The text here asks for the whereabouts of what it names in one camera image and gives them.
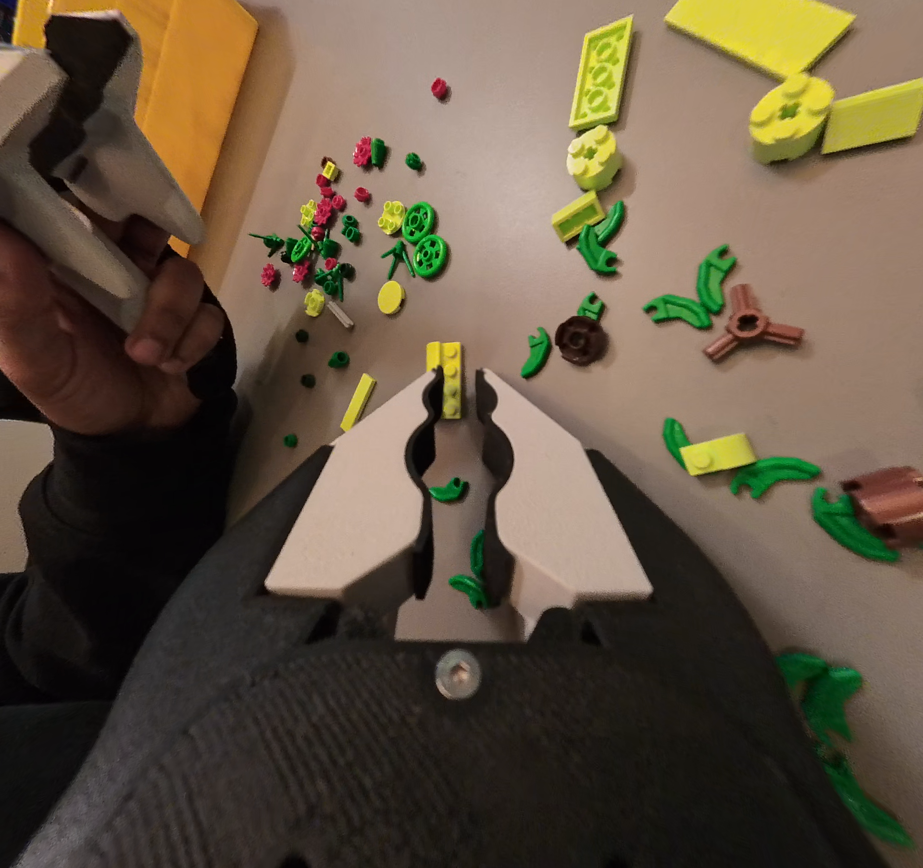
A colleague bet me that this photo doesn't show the yellow storage bin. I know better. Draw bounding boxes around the yellow storage bin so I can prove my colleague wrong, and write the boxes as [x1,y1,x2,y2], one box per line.
[13,0,259,278]

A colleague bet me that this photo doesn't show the brown toy stump piece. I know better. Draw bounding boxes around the brown toy stump piece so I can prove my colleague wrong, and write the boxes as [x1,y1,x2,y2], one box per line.
[840,466,923,550]

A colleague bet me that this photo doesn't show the lime slope toy brick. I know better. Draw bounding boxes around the lime slope toy brick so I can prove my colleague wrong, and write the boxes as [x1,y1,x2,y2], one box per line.
[425,340,466,421]

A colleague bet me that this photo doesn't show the person's left hand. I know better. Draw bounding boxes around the person's left hand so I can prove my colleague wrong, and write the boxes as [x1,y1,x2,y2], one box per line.
[0,215,226,438]

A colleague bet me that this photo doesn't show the lime round toy brick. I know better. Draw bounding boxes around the lime round toy brick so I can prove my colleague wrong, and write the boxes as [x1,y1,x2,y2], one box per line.
[748,73,836,164]
[566,125,624,190]

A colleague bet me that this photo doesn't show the small lime single-stud brick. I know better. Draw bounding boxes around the small lime single-stud brick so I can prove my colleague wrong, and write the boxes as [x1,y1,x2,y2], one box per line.
[680,433,758,477]

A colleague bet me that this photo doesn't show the pile of small flower pieces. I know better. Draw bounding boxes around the pile of small flower pieces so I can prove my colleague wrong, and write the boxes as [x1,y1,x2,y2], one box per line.
[249,135,426,328]

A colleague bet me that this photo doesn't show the small square lime tile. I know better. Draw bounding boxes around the small square lime tile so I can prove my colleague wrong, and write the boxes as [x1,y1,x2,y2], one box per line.
[821,77,923,155]

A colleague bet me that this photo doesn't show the large lime toy tile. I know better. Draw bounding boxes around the large lime toy tile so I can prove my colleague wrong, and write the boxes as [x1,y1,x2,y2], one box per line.
[663,0,858,82]

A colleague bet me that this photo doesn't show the narrow lime toy tile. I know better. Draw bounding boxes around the narrow lime toy tile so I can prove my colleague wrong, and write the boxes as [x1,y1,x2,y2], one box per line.
[339,372,378,433]

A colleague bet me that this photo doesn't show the scattered green leaf pieces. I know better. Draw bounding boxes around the scattered green leaf pieces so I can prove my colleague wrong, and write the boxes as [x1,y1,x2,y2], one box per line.
[427,201,923,847]

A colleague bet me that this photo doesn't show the person's black jacket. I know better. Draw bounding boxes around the person's black jacket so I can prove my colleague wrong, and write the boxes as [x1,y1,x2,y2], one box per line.
[0,572,145,868]

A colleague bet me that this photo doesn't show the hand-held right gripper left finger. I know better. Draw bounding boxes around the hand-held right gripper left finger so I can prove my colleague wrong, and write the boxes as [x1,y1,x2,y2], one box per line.
[264,367,444,642]

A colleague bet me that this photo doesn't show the dark brown round toy piece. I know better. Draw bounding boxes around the dark brown round toy piece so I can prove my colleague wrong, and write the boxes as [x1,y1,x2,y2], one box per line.
[554,315,610,366]

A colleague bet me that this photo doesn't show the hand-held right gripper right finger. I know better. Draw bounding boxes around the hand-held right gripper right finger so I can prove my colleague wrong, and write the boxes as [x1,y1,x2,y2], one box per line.
[474,367,654,643]

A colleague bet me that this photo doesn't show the green toy wheel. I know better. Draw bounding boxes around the green toy wheel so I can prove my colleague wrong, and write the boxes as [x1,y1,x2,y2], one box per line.
[411,235,449,279]
[401,201,438,245]

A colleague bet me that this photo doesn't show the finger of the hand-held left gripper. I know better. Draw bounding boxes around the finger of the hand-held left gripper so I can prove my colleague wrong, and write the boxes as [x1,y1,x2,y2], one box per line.
[32,12,208,247]

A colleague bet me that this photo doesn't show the lime studded toy plate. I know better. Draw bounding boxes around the lime studded toy plate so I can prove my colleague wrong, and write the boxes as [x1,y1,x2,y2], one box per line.
[568,13,636,130]

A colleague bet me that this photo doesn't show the person's left forearm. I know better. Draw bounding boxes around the person's left forearm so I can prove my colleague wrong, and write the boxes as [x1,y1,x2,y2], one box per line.
[0,284,242,707]

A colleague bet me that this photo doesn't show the small lime hollow plate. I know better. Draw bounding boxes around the small lime hollow plate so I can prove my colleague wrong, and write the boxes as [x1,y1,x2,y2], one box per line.
[551,189,607,243]

